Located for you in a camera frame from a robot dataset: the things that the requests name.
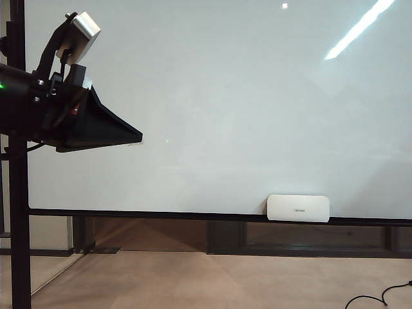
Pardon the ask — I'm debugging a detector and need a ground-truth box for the black whiteboard stand frame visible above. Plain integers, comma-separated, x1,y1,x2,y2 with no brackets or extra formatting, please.
0,0,412,309

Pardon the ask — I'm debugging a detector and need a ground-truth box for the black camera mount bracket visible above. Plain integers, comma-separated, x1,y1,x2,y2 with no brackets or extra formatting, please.
34,12,80,77

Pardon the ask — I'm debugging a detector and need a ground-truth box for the white whiteboard eraser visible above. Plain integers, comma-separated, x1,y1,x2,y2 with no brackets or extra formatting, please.
266,194,332,223

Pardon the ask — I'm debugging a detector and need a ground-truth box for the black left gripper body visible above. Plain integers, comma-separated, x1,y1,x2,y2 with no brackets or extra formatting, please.
31,63,95,143

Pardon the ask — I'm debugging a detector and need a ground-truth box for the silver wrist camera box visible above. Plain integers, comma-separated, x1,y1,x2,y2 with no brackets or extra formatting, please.
66,12,102,64

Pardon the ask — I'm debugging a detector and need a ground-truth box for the dark wooden wall baseboard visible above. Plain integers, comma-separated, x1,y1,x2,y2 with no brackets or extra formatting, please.
0,214,412,258

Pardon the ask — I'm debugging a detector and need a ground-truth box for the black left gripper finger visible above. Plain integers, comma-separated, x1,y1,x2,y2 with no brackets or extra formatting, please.
55,109,144,154
82,83,144,142

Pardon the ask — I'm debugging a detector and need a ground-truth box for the white glass whiteboard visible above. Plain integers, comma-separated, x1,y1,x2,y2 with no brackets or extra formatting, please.
24,0,412,223

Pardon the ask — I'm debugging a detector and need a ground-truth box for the black floor cable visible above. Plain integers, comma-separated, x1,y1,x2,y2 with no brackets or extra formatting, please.
346,279,412,309

